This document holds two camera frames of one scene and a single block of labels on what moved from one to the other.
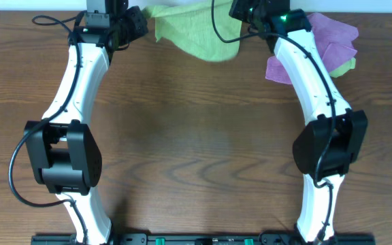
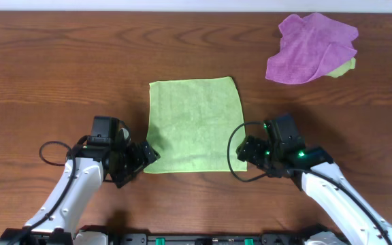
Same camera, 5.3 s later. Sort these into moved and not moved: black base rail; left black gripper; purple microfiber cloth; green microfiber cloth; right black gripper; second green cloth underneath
Moved: left black gripper; green microfiber cloth; right black gripper
Not moved: second green cloth underneath; purple microfiber cloth; black base rail
